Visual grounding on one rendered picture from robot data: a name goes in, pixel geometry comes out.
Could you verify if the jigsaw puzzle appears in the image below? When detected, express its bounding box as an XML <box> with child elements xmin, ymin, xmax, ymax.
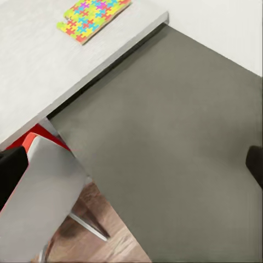
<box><xmin>57</xmin><ymin>0</ymin><xmax>131</xmax><ymax>44</ymax></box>

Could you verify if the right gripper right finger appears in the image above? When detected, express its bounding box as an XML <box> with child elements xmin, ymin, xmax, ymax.
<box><xmin>245</xmin><ymin>146</ymin><xmax>263</xmax><ymax>190</ymax></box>

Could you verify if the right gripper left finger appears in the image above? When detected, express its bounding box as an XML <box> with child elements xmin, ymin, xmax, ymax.
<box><xmin>0</xmin><ymin>146</ymin><xmax>28</xmax><ymax>211</ymax></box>

